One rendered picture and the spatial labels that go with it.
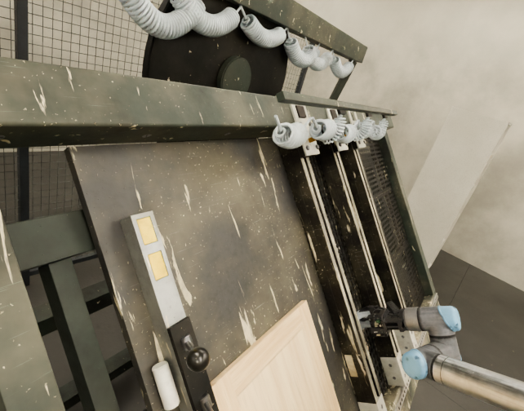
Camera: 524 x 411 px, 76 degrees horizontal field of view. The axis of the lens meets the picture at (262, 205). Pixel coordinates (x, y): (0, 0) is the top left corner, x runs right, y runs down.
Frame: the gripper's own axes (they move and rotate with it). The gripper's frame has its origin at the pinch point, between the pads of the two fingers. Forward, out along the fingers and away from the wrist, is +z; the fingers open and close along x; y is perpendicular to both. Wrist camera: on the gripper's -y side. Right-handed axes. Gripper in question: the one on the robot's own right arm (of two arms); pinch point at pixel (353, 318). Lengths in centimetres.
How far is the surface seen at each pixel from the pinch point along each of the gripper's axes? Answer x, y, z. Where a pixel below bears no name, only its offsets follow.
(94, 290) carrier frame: -36, 38, 105
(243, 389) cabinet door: -13, 61, 0
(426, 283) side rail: 30, -110, -1
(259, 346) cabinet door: -18, 52, 0
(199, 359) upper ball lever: -32, 80, -13
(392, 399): 38.0, -8.7, -1.4
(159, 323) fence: -36, 76, 0
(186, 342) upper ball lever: -32, 75, -4
